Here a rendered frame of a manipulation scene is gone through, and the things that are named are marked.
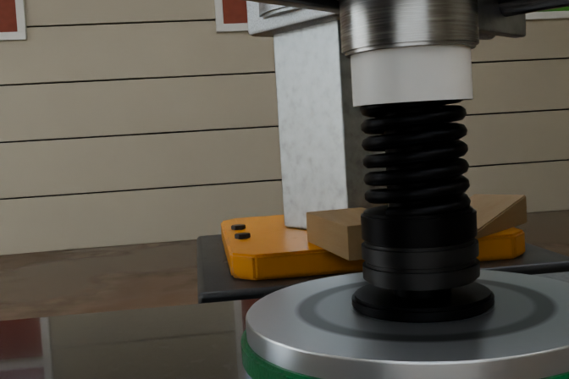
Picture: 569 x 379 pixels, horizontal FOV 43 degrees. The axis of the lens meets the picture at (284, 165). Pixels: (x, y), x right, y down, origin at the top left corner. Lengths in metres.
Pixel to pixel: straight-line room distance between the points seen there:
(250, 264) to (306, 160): 0.28
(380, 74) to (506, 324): 0.15
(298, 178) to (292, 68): 0.20
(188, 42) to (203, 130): 0.81
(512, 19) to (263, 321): 0.35
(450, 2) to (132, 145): 6.26
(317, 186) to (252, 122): 5.35
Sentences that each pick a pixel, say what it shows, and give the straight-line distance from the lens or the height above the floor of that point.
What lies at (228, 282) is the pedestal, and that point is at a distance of 1.12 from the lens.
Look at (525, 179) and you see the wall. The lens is 7.41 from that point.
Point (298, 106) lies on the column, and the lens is 1.33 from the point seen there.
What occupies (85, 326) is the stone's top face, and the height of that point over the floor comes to 0.80.
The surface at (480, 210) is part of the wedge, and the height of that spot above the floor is 0.81.
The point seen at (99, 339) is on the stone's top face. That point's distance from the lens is 0.64.
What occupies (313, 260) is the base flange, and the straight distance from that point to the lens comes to 1.12.
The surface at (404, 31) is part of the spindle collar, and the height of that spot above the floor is 1.02.
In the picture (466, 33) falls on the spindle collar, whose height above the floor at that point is 1.02.
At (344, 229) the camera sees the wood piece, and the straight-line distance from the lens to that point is 1.02.
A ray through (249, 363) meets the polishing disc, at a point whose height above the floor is 0.84.
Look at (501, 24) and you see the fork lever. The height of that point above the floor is 1.05.
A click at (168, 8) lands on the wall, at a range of 6.70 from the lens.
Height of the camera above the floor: 0.97
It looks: 3 degrees down
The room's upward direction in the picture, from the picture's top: 3 degrees counter-clockwise
